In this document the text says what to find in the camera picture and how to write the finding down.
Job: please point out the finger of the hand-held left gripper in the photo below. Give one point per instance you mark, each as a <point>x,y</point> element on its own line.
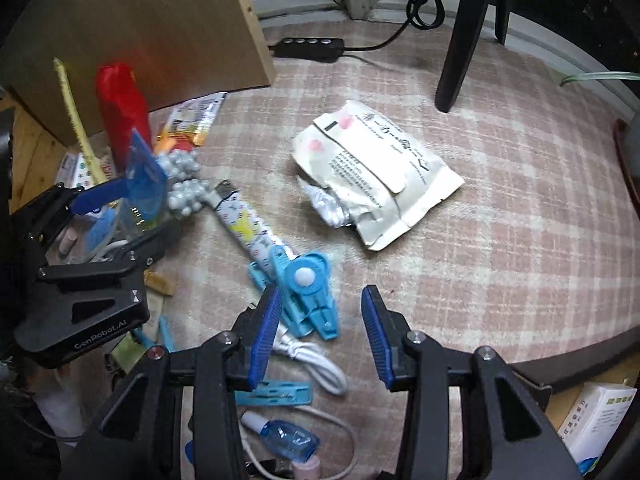
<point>155,242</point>
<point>100,195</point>

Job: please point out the blue round clip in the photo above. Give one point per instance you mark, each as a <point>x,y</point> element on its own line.
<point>307,290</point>

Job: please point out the wooden board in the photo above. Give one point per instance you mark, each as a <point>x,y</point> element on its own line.
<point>150,35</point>

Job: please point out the patterned lighter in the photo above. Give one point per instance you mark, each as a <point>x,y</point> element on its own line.
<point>245,225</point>

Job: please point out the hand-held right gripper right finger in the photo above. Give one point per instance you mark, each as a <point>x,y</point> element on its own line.
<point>376,340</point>

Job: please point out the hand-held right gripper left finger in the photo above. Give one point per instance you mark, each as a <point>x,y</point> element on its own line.
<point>264,340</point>

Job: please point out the dotted white box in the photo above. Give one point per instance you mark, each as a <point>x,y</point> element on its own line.
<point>75,170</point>

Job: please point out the yellow paper stick packet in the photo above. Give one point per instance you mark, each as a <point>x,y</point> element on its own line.
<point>77,120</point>

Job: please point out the red plastic bag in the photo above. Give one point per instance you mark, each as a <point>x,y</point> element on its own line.
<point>122,115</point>

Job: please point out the colourful snack packet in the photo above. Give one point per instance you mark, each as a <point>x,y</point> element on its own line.
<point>192,120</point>

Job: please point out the thick black chair leg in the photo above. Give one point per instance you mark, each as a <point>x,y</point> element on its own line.
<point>462,35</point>

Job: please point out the white green medicine box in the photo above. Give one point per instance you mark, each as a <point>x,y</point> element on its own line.
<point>600,425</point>

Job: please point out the pink lip balm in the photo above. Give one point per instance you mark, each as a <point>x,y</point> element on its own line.
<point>67,241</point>

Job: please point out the black power strip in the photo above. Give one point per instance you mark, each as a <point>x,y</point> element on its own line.
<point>307,49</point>

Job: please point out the wooden clothespin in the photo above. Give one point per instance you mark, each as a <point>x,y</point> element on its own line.
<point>160,282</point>

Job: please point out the silver foil blister pack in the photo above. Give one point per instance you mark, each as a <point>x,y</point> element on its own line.
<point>325,205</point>

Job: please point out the pink plaid blanket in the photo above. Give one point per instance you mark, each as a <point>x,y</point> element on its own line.
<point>500,260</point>

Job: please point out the small blue bottle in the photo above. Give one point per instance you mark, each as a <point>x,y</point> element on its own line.
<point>290,440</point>

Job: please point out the thin black chair leg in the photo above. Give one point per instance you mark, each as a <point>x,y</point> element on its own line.
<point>502,5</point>

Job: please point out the blue card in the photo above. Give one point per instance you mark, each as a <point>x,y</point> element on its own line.
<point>147,185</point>

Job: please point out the white paper bag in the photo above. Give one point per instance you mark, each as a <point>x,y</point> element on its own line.
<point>390,170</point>

